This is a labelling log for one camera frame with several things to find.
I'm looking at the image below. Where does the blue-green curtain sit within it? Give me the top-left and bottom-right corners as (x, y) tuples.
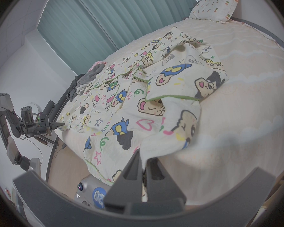
(37, 0), (199, 76)

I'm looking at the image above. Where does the black garment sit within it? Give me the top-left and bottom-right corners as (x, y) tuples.
(71, 74), (86, 87)

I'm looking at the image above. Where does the dark grey garment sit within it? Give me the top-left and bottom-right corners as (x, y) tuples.
(66, 84), (80, 102)

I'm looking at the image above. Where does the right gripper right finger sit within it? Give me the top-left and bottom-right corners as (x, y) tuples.
(145, 159), (188, 205)

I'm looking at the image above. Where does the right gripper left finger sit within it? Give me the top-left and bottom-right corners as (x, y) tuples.
(104, 148), (143, 205)

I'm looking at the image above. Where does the bed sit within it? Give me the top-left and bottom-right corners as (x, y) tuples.
(46, 18), (284, 207)

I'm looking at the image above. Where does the white printed pyjama top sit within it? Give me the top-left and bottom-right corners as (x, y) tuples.
(56, 26), (229, 203)

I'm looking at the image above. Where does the white printed pillow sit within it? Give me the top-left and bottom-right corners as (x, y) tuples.
(189, 0), (241, 23)

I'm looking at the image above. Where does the round ceiling lamp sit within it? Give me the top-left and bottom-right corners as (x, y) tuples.
(26, 102), (42, 114)

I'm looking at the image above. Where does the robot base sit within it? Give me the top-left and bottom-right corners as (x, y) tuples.
(21, 99), (109, 209)

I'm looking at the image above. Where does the pink garment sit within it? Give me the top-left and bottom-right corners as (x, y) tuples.
(89, 61), (104, 71)

